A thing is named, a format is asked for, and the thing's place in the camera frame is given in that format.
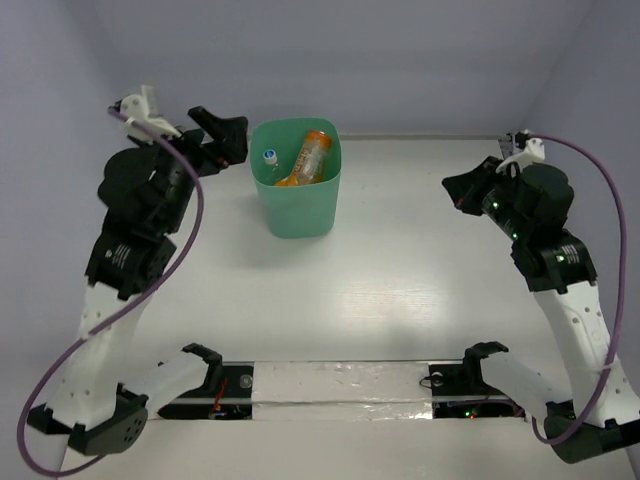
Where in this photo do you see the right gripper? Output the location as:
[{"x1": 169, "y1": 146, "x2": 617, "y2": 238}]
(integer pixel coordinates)
[{"x1": 443, "y1": 154, "x2": 532, "y2": 241}]

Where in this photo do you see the clear crushed plastic bottle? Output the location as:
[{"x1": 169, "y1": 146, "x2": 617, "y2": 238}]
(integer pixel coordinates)
[{"x1": 262, "y1": 149, "x2": 286, "y2": 185}]

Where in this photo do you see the tall orange bottle white cap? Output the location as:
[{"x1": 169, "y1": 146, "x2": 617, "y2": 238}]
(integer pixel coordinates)
[{"x1": 292, "y1": 130, "x2": 332, "y2": 186}]

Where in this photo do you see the small orange bottle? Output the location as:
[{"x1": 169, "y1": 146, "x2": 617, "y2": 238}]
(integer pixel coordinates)
[{"x1": 275, "y1": 173, "x2": 299, "y2": 187}]

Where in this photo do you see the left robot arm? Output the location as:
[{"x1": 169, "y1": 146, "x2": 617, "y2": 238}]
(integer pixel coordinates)
[{"x1": 26, "y1": 106, "x2": 248, "y2": 458}]

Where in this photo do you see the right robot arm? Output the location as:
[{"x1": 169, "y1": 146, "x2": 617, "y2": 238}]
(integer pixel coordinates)
[{"x1": 431, "y1": 157, "x2": 639, "y2": 464}]

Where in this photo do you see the green plastic bin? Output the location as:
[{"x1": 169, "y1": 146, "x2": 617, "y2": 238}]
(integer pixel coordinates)
[{"x1": 249, "y1": 117, "x2": 342, "y2": 239}]

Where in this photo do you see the silver tape strip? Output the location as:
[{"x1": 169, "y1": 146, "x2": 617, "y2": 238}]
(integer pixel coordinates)
[{"x1": 251, "y1": 361, "x2": 433, "y2": 421}]

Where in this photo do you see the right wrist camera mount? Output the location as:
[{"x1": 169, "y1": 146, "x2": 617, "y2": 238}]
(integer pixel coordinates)
[{"x1": 495, "y1": 129, "x2": 546, "y2": 174}]

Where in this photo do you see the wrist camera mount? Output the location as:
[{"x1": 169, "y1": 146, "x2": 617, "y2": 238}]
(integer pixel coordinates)
[
  {"x1": 495, "y1": 129, "x2": 546, "y2": 174},
  {"x1": 113, "y1": 85, "x2": 182, "y2": 144}
]

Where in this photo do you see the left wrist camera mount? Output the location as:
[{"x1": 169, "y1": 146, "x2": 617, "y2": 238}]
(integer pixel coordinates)
[{"x1": 113, "y1": 85, "x2": 182, "y2": 144}]

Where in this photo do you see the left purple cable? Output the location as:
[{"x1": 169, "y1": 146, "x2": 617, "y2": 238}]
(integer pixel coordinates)
[{"x1": 17, "y1": 110, "x2": 205, "y2": 476}]

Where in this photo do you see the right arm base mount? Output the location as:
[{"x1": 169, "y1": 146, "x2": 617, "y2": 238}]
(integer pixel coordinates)
[{"x1": 419, "y1": 341, "x2": 525, "y2": 420}]

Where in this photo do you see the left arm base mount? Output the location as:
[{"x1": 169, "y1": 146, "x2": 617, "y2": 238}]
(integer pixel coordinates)
[{"x1": 158, "y1": 343, "x2": 255, "y2": 420}]

